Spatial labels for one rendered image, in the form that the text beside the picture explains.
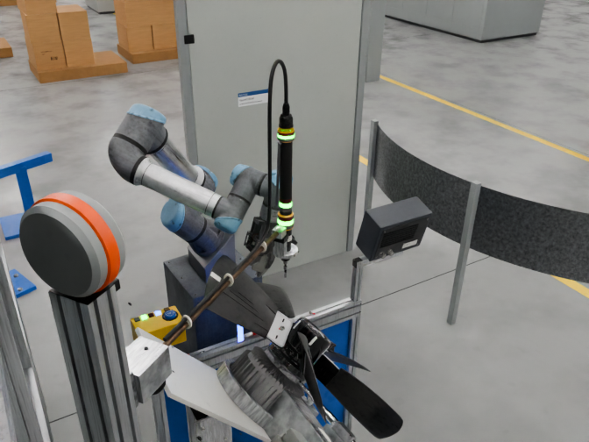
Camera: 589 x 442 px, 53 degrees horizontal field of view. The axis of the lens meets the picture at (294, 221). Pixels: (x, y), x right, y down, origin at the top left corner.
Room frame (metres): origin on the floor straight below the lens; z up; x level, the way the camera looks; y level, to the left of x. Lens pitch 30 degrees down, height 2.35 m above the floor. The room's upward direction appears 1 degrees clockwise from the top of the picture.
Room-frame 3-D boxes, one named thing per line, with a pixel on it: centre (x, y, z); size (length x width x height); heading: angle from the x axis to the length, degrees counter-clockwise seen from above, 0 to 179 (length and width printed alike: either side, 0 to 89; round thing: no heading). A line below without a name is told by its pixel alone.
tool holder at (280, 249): (1.39, 0.03, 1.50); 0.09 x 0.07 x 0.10; 155
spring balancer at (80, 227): (0.74, 0.33, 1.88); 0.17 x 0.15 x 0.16; 30
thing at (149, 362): (0.83, 0.29, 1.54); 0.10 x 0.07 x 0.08; 155
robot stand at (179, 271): (1.98, 0.33, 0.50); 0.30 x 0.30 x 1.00; 33
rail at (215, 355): (1.76, 0.12, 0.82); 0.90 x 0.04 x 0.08; 120
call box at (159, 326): (1.56, 0.46, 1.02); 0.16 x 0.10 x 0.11; 120
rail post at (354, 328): (1.97, -0.26, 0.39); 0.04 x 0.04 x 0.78; 30
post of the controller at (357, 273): (1.97, -0.26, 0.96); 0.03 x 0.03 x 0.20; 30
